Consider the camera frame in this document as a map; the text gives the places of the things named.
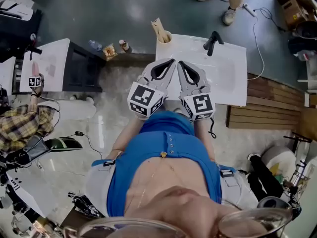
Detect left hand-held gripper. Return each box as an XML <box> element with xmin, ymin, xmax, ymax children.
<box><xmin>127</xmin><ymin>58</ymin><xmax>177</xmax><ymax>119</ymax></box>

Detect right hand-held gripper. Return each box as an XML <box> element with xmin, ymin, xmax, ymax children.
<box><xmin>177</xmin><ymin>59</ymin><xmax>215</xmax><ymax>121</ymax></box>

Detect person's left forearm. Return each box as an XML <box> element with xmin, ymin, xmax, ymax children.
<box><xmin>108</xmin><ymin>113</ymin><xmax>149</xmax><ymax>162</ymax></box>

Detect person's right forearm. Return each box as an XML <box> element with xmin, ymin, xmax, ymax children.
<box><xmin>192</xmin><ymin>118</ymin><xmax>216</xmax><ymax>163</ymax></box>

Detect black faucet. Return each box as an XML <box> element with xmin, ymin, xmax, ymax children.
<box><xmin>203</xmin><ymin>30</ymin><xmax>225</xmax><ymax>57</ymax></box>
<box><xmin>28</xmin><ymin>45</ymin><xmax>43</xmax><ymax>61</ymax></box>

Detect small drink bottle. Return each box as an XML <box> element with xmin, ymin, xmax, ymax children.
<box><xmin>117</xmin><ymin>38</ymin><xmax>131</xmax><ymax>52</ymax></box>

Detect orange snack packet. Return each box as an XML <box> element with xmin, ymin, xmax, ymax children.
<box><xmin>102</xmin><ymin>43</ymin><xmax>119</xmax><ymax>61</ymax></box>

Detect blue polo shirt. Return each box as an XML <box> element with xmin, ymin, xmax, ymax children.
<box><xmin>106</xmin><ymin>110</ymin><xmax>223</xmax><ymax>218</ymax></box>

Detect clear water bottle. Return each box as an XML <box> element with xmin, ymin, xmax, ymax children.
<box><xmin>88</xmin><ymin>39</ymin><xmax>103</xmax><ymax>52</ymax></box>

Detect black vanity cabinet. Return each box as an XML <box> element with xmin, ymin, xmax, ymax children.
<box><xmin>62</xmin><ymin>40</ymin><xmax>106</xmax><ymax>93</ymax></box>

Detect wooden slat platform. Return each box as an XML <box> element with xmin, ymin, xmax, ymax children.
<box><xmin>226</xmin><ymin>72</ymin><xmax>306</xmax><ymax>144</ymax></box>

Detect white power strip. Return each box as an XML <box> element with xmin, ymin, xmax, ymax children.
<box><xmin>243</xmin><ymin>3</ymin><xmax>256</xmax><ymax>17</ymax></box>

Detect black metal stand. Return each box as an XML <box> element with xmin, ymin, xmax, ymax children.
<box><xmin>283</xmin><ymin>131</ymin><xmax>313</xmax><ymax>155</ymax></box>

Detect dark green glossy stool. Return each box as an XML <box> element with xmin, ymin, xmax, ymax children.
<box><xmin>44</xmin><ymin>136</ymin><xmax>84</xmax><ymax>151</ymax></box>

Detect cardboard box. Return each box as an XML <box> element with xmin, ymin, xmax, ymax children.
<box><xmin>275</xmin><ymin>0</ymin><xmax>311</xmax><ymax>31</ymax></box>

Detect black round pot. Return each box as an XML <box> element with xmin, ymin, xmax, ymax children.
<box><xmin>295</xmin><ymin>20</ymin><xmax>317</xmax><ymax>39</ymax></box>

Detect light grey vest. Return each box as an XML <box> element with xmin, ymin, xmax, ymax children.
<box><xmin>85</xmin><ymin>158</ymin><xmax>259</xmax><ymax>215</ymax></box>

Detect pink cloth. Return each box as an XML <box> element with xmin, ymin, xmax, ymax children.
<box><xmin>31</xmin><ymin>60</ymin><xmax>41</xmax><ymax>77</ymax></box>

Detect person's head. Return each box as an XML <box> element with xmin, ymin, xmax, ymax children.
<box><xmin>123</xmin><ymin>185</ymin><xmax>273</xmax><ymax>238</ymax></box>

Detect thin-rimmed eyeglasses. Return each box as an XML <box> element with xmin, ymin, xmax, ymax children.
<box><xmin>63</xmin><ymin>206</ymin><xmax>297</xmax><ymax>238</ymax></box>

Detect white printer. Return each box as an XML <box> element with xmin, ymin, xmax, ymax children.
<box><xmin>0</xmin><ymin>0</ymin><xmax>35</xmax><ymax>22</ymax></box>

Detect white table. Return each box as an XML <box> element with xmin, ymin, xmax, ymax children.
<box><xmin>6</xmin><ymin>167</ymin><xmax>54</xmax><ymax>219</ymax></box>

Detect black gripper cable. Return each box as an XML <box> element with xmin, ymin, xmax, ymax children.
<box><xmin>208</xmin><ymin>117</ymin><xmax>218</xmax><ymax>139</ymax></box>

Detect white power cable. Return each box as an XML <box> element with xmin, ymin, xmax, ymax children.
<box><xmin>247</xmin><ymin>7</ymin><xmax>266</xmax><ymax>81</ymax></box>

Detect gold necklace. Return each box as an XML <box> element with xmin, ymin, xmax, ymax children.
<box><xmin>135</xmin><ymin>151</ymin><xmax>179</xmax><ymax>209</ymax></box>

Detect black cable bundle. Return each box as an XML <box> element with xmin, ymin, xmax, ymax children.
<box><xmin>67</xmin><ymin>191</ymin><xmax>106</xmax><ymax>220</ymax></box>

